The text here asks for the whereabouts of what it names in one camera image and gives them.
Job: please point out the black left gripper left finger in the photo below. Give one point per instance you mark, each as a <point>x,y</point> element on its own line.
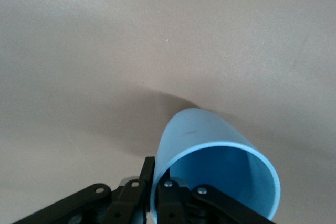
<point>126,200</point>

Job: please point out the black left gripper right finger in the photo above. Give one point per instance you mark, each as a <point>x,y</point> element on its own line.
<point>178,203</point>

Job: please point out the blue cup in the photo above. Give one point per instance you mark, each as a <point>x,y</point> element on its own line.
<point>199,134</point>

